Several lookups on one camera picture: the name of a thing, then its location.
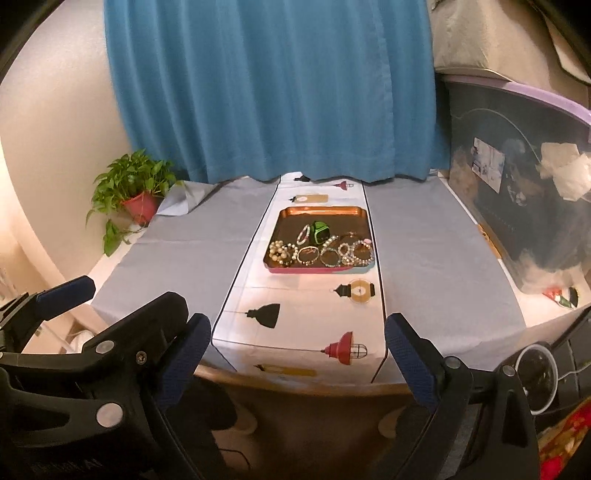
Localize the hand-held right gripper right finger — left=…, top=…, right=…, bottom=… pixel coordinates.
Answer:
left=384, top=313, right=541, bottom=480

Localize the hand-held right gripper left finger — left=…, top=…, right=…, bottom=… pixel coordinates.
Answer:
left=139, top=313, right=221, bottom=480

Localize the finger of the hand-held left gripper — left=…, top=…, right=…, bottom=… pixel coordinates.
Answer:
left=0, top=291, right=191, bottom=430
left=0, top=276, right=96, bottom=354

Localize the pearl bead bracelet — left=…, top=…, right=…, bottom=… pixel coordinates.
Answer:
left=269, top=240, right=299, bottom=268

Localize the green smart watch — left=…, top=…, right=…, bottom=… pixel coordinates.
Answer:
left=310, top=221, right=334, bottom=246

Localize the copper metal tray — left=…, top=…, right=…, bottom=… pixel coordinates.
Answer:
left=263, top=206, right=376, bottom=275

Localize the white lamp print table runner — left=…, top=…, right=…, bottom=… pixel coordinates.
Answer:
left=211, top=172, right=389, bottom=385

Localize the potted green plant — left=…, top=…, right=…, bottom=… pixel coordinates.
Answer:
left=86, top=148, right=183, bottom=257

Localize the round white fan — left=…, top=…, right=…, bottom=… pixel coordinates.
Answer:
left=513, top=342, right=561, bottom=415

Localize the small red green packet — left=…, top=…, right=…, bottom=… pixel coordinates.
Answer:
left=544, top=286, right=580, bottom=309

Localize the red patterned cloth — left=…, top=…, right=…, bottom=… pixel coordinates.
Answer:
left=538, top=399, right=591, bottom=480

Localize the clear plastic storage box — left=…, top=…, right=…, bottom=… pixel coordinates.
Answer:
left=436, top=74, right=591, bottom=296

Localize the blue curtain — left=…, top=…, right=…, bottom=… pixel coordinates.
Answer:
left=104, top=0, right=451, bottom=184

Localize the beige cloth bundle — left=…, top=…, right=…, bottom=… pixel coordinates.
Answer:
left=428, top=0, right=591, bottom=86

